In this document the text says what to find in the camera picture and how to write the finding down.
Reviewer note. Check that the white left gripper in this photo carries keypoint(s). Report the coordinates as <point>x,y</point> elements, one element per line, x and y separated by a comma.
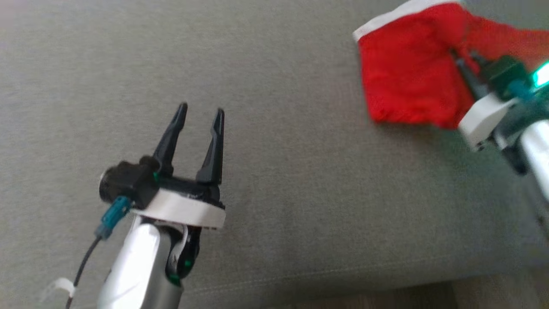
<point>180,208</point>

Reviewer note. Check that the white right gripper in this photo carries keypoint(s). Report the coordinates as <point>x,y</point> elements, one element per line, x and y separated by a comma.
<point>484,118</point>

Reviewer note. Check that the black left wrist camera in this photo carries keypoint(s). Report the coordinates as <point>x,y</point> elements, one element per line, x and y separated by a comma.
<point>126,182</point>

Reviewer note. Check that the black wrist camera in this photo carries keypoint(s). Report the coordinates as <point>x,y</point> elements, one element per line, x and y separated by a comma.
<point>126,182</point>
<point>506,73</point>

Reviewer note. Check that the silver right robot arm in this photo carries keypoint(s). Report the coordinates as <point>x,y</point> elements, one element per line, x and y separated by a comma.
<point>536,141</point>

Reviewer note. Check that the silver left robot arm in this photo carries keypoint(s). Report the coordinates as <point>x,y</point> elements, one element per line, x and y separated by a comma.
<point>137,266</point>

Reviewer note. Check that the red shorts with white trim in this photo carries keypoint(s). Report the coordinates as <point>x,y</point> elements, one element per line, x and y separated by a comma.
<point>407,73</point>

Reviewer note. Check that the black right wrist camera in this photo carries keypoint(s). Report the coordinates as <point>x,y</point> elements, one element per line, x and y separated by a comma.
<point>506,73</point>

